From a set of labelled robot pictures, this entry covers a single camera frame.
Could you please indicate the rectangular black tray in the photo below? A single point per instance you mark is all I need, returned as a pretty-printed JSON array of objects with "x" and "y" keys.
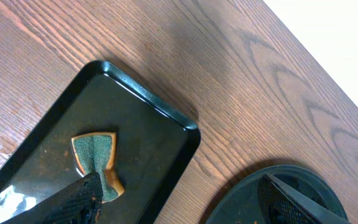
[{"x": 106, "y": 122}]

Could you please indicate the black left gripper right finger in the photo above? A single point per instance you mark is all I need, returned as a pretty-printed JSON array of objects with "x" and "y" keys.
[{"x": 281, "y": 203}]

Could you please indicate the round black tray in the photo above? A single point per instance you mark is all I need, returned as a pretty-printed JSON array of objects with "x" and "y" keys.
[{"x": 241, "y": 205}]

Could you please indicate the orange sponge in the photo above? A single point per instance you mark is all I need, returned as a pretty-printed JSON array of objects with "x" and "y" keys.
[{"x": 96, "y": 152}]

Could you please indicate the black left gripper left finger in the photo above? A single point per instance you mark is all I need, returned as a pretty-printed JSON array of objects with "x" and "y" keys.
[{"x": 79, "y": 202}]

